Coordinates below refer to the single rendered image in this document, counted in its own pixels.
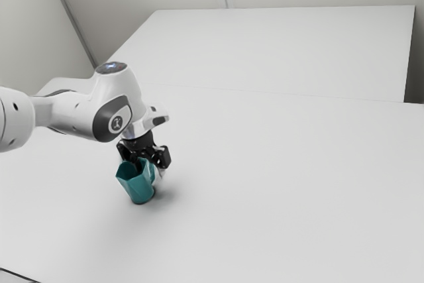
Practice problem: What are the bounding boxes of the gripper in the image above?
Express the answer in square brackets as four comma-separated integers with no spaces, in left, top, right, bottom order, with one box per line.
[115,131,172,185]

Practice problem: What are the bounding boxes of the teal faceted mug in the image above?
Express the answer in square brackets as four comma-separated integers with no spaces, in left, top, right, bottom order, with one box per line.
[115,157,156,205]

